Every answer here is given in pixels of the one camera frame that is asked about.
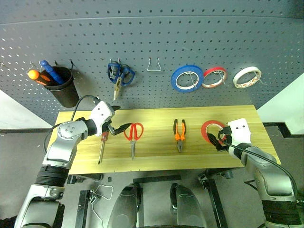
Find blue handled screwdriver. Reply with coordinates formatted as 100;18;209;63
39;59;65;85

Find black metal table frame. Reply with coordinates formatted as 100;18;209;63
67;167;236;228

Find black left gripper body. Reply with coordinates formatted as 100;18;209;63
101;119;117;138

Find dark grey rounded shell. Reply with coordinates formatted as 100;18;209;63
107;185;141;228
170;184;207;228

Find red handled scissors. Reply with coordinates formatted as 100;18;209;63
123;122;144;160

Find orange and black screwdriver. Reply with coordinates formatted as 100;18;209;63
27;69;57;86

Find blue handled scissors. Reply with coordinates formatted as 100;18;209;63
107;61;136;101

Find silver wire pliers holder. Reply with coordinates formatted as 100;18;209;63
146;57;162;72

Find red handled screwdriver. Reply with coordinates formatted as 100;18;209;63
97;132;109;165

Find white tape roll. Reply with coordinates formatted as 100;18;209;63
233;66;263;89

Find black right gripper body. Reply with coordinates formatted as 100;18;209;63
217;126;233;147

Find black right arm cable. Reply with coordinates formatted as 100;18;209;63
222;140;299;202

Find large red tape roll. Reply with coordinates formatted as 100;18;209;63
201;120;228;146

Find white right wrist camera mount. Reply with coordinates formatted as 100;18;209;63
227;118;252;145

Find thin white wire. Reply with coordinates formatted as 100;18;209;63
91;184;114;228

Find blue tape roll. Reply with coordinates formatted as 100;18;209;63
171;64;204;93

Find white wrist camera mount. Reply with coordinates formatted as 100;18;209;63
90;101;115;137
227;118;252;145

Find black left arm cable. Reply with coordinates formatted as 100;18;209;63
42;95;100;154

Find small red tape roll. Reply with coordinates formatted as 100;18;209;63
201;66;228;89

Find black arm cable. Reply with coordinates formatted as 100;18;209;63
42;95;100;154
222;140;299;202

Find black plastic cup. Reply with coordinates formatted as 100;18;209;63
44;66;80;108

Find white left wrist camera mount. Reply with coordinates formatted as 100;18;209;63
90;101;115;137

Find grey pegboard wall panel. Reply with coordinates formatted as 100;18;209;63
0;0;304;126

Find orange and black pliers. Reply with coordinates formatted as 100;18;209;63
173;118;187;153

